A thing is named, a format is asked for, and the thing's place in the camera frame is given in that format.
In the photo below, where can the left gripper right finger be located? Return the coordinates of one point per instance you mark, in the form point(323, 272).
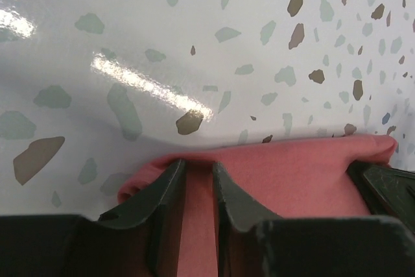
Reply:
point(237, 214)

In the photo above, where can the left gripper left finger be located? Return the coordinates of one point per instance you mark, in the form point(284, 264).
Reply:
point(150, 224)

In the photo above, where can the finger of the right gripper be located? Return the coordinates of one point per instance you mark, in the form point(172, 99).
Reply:
point(385, 190)

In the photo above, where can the salmon pink t shirt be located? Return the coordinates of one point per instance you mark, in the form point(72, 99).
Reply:
point(298, 178)

